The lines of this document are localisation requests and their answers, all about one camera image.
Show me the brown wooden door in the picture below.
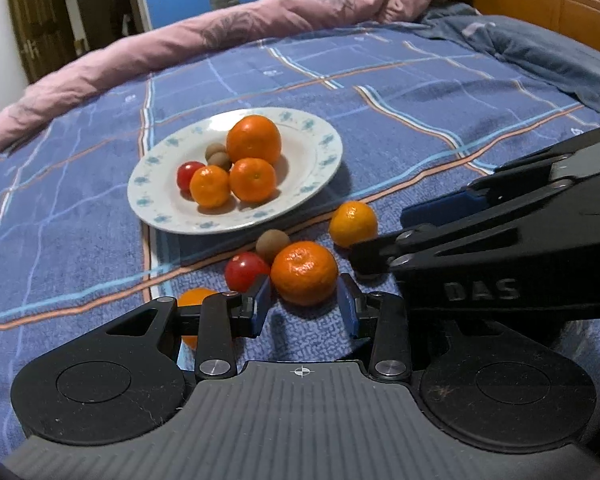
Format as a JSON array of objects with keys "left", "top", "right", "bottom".
[{"left": 8, "top": 0, "right": 76, "bottom": 84}]

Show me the blue grey blanket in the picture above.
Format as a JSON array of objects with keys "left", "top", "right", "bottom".
[{"left": 415, "top": 3, "right": 600, "bottom": 113}]

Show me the brown longan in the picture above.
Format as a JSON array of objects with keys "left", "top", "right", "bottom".
[
  {"left": 256, "top": 229, "right": 290, "bottom": 263},
  {"left": 204, "top": 143, "right": 226, "bottom": 159},
  {"left": 208, "top": 151, "right": 232, "bottom": 171}
]

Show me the white floral plate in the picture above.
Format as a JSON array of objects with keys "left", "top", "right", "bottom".
[{"left": 128, "top": 107, "right": 343, "bottom": 235}]

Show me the bumpy mandarin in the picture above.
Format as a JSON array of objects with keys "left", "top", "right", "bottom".
[{"left": 270, "top": 240, "right": 339, "bottom": 308}]

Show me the red tomato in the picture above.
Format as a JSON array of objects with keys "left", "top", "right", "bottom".
[
  {"left": 224, "top": 252, "right": 271, "bottom": 292},
  {"left": 176, "top": 160, "right": 206, "bottom": 194}
]

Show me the large orange on plate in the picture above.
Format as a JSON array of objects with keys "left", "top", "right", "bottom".
[{"left": 225, "top": 115, "right": 282, "bottom": 165}]

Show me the small mandarin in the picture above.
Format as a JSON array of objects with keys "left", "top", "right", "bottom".
[
  {"left": 329, "top": 200, "right": 378, "bottom": 248},
  {"left": 189, "top": 166, "right": 232, "bottom": 209}
]

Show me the pink quilt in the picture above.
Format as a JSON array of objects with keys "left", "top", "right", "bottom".
[{"left": 0, "top": 0, "right": 432, "bottom": 153}]

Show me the blue plaid bed sheet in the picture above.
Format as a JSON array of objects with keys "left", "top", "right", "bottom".
[{"left": 0, "top": 25, "right": 600, "bottom": 458}]

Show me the small mandarin on plate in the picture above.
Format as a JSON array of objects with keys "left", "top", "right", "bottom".
[{"left": 189, "top": 166, "right": 232, "bottom": 209}]

